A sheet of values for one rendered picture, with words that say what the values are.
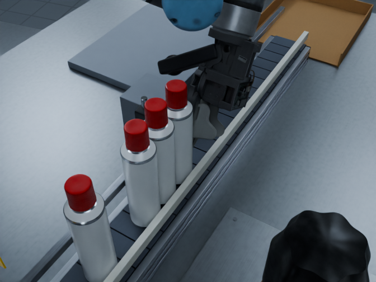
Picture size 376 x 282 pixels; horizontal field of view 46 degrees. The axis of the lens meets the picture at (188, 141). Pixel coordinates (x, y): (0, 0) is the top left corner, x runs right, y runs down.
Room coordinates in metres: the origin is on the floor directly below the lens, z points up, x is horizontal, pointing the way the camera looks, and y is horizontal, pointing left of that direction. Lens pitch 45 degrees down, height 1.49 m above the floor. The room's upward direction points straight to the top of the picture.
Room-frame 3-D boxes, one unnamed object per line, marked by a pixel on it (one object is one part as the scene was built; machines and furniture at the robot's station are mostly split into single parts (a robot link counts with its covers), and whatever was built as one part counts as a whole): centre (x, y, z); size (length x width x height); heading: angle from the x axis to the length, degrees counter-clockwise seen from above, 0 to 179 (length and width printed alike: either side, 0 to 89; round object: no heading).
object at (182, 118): (0.52, 0.02, 0.98); 0.05 x 0.05 x 0.20
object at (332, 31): (1.13, -0.35, 0.85); 0.30 x 0.26 x 0.04; 149
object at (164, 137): (0.48, 0.05, 0.98); 0.05 x 0.05 x 0.20
